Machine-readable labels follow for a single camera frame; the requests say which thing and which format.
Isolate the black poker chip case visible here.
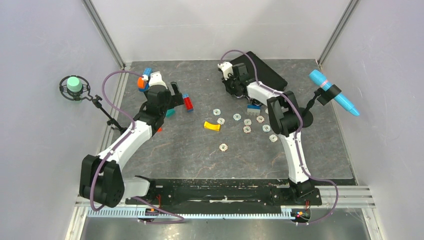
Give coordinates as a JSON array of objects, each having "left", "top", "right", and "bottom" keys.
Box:
[{"left": 229, "top": 51, "right": 288, "bottom": 91}]

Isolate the blue 10 poker chip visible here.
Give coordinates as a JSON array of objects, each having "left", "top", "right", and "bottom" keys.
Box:
[
  {"left": 233, "top": 113, "right": 242, "bottom": 121},
  {"left": 213, "top": 108, "right": 221, "bottom": 116}
]

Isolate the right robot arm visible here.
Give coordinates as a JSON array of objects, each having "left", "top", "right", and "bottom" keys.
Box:
[{"left": 217, "top": 61, "right": 315, "bottom": 204}]

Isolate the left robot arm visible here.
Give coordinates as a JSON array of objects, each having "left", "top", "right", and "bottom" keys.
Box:
[{"left": 79, "top": 81, "right": 184, "bottom": 208}]

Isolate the red blue lego block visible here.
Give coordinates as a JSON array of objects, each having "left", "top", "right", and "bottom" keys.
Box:
[{"left": 182, "top": 94, "right": 194, "bottom": 113}]

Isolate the teal block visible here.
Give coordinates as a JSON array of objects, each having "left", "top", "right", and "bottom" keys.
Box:
[{"left": 165, "top": 108, "right": 176, "bottom": 118}]

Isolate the blue orange toy car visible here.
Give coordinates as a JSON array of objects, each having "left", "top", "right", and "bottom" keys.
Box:
[{"left": 137, "top": 67, "right": 152, "bottom": 92}]

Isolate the blue grey lego block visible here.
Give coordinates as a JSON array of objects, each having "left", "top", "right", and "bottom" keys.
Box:
[{"left": 246, "top": 104, "right": 261, "bottom": 116}]

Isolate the white 1 poker chip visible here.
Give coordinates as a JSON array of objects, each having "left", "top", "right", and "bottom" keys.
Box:
[{"left": 217, "top": 117, "right": 225, "bottom": 125}]

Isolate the yellow arch block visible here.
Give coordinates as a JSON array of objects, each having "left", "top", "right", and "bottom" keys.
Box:
[{"left": 203, "top": 121, "right": 221, "bottom": 132}]

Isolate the red 100 poker chip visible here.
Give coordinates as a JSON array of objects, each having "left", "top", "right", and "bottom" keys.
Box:
[{"left": 243, "top": 126, "right": 252, "bottom": 134}]

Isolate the red poker chip near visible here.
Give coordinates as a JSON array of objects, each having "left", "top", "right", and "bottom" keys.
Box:
[{"left": 219, "top": 143, "right": 228, "bottom": 152}]

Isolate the grey poker chip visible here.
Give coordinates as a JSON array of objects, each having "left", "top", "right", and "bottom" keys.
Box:
[{"left": 269, "top": 134, "right": 279, "bottom": 143}]

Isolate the green microphone on stand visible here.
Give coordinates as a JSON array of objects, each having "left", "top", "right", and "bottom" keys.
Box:
[{"left": 58, "top": 75, "right": 127, "bottom": 134}]

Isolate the blue microphone on stand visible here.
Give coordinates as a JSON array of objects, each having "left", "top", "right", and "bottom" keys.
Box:
[{"left": 300, "top": 69, "right": 360, "bottom": 128}]

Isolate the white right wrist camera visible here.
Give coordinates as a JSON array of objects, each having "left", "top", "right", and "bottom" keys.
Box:
[{"left": 217, "top": 61, "right": 234, "bottom": 81}]

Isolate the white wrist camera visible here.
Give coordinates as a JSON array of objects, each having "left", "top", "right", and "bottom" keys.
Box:
[
  {"left": 149, "top": 71, "right": 167, "bottom": 88},
  {"left": 217, "top": 61, "right": 234, "bottom": 81}
]

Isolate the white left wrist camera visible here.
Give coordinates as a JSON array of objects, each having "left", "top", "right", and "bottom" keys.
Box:
[{"left": 149, "top": 71, "right": 167, "bottom": 88}]

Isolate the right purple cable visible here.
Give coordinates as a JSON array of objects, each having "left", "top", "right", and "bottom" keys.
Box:
[{"left": 219, "top": 49, "right": 339, "bottom": 226}]

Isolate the purple cable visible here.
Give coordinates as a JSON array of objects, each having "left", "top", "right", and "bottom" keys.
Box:
[
  {"left": 89, "top": 70, "right": 185, "bottom": 225},
  {"left": 219, "top": 49, "right": 339, "bottom": 226}
]

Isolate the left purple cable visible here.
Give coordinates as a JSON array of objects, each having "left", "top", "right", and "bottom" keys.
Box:
[{"left": 89, "top": 70, "right": 185, "bottom": 225}]

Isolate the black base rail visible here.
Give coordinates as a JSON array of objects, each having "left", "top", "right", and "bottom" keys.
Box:
[{"left": 142, "top": 178, "right": 323, "bottom": 214}]

